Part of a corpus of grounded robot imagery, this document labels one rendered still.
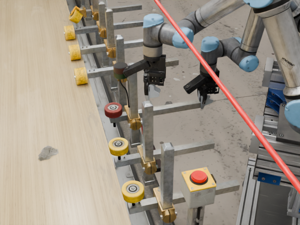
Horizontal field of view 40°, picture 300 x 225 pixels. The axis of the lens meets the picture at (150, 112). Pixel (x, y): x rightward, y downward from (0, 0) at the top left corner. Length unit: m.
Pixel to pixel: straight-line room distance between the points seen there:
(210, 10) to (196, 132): 1.74
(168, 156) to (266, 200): 1.20
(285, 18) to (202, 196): 0.57
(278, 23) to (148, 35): 0.49
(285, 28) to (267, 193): 1.37
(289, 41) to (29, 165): 1.02
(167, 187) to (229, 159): 1.56
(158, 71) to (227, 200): 1.29
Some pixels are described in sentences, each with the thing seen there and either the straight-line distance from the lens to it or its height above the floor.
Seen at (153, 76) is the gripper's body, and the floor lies 1.14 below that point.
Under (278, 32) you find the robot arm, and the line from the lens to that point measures 1.29.
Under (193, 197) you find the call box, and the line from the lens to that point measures 1.05.
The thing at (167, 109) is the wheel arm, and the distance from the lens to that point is 1.91.
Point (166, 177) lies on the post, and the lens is 1.39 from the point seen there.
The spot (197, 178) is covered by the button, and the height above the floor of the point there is 1.23.
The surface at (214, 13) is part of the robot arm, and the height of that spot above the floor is 1.40.
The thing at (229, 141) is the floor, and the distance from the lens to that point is 3.09.
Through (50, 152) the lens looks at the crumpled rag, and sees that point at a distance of 1.64.
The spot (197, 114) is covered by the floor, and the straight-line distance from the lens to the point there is 3.32.
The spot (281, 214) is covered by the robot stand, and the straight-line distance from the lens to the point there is 2.39.
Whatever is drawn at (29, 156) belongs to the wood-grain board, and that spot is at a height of 0.90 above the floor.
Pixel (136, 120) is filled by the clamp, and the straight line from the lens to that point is 1.81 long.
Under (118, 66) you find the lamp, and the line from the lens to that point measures 1.68.
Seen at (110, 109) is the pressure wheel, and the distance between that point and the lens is 1.83.
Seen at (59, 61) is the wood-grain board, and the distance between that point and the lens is 2.25.
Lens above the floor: 1.98
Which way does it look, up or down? 37 degrees down
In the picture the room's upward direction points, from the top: 1 degrees counter-clockwise
